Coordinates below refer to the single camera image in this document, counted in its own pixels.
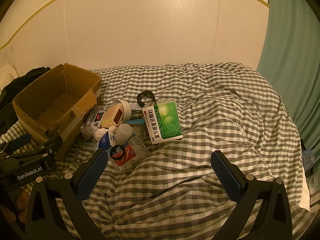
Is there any silver foil packet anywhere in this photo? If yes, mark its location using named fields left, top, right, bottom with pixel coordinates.
left=83, top=106, right=108, bottom=131

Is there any blue card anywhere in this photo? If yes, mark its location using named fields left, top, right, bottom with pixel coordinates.
left=124, top=119, right=145, bottom=126

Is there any white padded headboard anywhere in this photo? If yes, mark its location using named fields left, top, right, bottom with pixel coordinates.
left=0, top=64, right=18, bottom=90

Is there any green curtain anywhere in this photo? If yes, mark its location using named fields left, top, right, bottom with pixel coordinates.
left=258, top=0, right=319, bottom=152

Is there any person's left hand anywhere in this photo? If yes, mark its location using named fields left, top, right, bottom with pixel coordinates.
left=1, top=188, right=29, bottom=224

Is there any white tape roll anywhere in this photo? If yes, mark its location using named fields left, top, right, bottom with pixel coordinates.
left=111, top=99, right=132, bottom=122

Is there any grey checked bed sheet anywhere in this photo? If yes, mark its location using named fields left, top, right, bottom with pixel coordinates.
left=0, top=61, right=313, bottom=240

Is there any white cylindrical bottle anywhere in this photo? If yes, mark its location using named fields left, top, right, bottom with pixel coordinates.
left=114, top=124, right=132, bottom=145

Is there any red clear plastic packet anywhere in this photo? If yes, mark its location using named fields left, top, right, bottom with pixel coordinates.
left=109, top=135, right=150, bottom=173

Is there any black clothes pile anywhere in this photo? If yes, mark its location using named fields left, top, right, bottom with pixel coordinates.
left=0, top=67, right=50, bottom=135

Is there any white tissue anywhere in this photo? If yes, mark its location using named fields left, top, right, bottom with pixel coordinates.
left=80, top=126, right=118, bottom=141

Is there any clear plastic bag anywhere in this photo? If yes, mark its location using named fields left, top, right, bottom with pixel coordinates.
left=302, top=150, right=316, bottom=172

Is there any brown cardboard box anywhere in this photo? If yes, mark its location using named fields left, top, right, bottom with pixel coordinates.
left=12, top=63, right=101, bottom=158

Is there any beige brown small box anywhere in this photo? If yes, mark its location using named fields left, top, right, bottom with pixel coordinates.
left=101, top=103, right=124, bottom=129

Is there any green white medicine box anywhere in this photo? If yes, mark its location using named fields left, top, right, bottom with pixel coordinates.
left=142, top=99, right=183, bottom=145

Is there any black ring strap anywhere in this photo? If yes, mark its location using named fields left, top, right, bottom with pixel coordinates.
left=136, top=90, right=157, bottom=107

